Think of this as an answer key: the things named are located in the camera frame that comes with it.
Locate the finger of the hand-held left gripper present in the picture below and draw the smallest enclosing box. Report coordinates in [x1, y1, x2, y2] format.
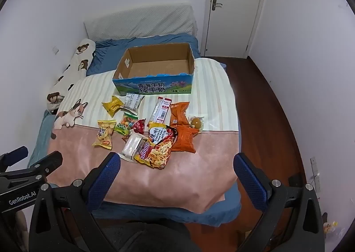
[25, 151, 63, 184]
[0, 146, 29, 171]

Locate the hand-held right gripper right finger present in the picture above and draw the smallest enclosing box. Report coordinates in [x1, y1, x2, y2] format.
[233, 153, 325, 252]

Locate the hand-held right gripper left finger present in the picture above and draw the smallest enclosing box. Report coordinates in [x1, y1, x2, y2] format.
[29, 152, 122, 252]

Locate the white snack packet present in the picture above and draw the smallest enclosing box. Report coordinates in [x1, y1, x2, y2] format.
[118, 132, 149, 161]

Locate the yellow biscuit packet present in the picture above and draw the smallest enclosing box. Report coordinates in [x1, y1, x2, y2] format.
[92, 119, 117, 150]

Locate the green candy packet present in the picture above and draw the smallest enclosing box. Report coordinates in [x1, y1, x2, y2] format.
[114, 112, 138, 137]

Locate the instant noodle packet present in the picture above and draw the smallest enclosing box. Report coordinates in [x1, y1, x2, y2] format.
[134, 122, 178, 171]

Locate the small red snack packet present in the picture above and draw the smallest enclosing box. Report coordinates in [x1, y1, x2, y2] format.
[130, 118, 146, 134]

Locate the plain yellow snack packet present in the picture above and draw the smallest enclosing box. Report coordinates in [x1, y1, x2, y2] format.
[101, 95, 124, 118]

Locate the orange snack packet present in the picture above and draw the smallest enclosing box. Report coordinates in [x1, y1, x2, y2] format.
[171, 125, 200, 154]
[169, 101, 191, 127]

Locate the clear barcode snack packet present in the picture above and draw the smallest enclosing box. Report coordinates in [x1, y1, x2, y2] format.
[122, 93, 145, 115]

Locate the clear packet with brown egg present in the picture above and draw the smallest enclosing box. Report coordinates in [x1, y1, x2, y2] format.
[188, 114, 206, 133]

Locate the long white red packet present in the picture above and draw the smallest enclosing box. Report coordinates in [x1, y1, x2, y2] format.
[148, 97, 172, 127]

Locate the printed cardboard box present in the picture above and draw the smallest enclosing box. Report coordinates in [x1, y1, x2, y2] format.
[112, 42, 196, 95]

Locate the cat print blanket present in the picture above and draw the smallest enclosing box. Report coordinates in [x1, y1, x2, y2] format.
[46, 58, 240, 214]

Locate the white power strip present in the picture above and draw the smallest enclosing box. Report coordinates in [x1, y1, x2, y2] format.
[310, 157, 321, 194]

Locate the bear print pillow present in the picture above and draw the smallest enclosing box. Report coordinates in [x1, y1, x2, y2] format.
[46, 38, 96, 115]

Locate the small yellow object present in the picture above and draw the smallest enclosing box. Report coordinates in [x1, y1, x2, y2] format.
[323, 220, 339, 234]

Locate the blue pillow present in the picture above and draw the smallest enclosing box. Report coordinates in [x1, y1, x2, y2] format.
[87, 33, 201, 76]

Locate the grey padded mattress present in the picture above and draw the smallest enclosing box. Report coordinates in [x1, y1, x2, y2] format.
[84, 3, 198, 43]

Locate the white door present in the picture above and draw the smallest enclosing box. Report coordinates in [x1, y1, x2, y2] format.
[204, 0, 269, 58]

